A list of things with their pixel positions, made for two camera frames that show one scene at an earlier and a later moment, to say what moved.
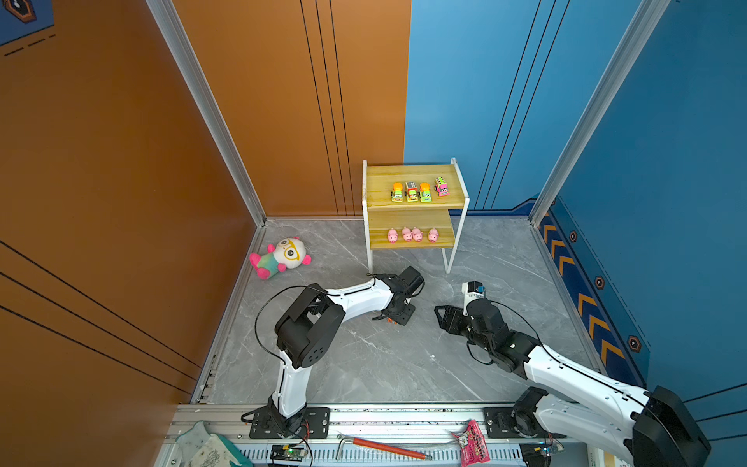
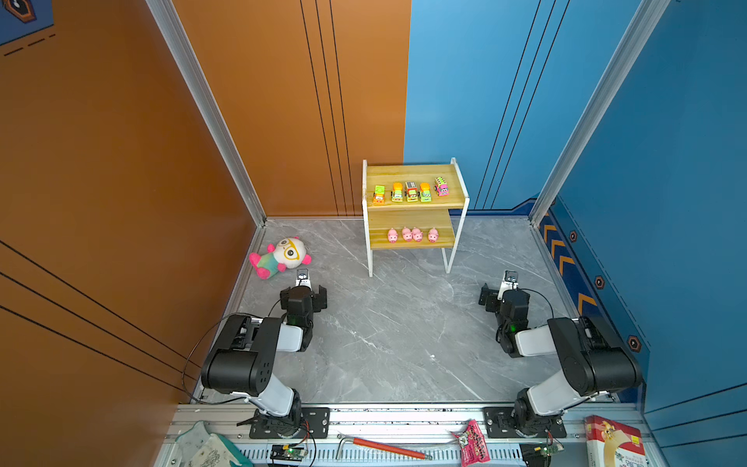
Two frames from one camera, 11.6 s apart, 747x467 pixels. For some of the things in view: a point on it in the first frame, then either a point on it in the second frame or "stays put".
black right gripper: x=451 y=316 -> x=490 y=296
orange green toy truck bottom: x=397 y=193 stays put
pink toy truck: x=442 y=187 stays put
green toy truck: x=411 y=192 stays put
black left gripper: x=405 y=318 -> x=320 y=300
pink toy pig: x=433 y=235 stays put
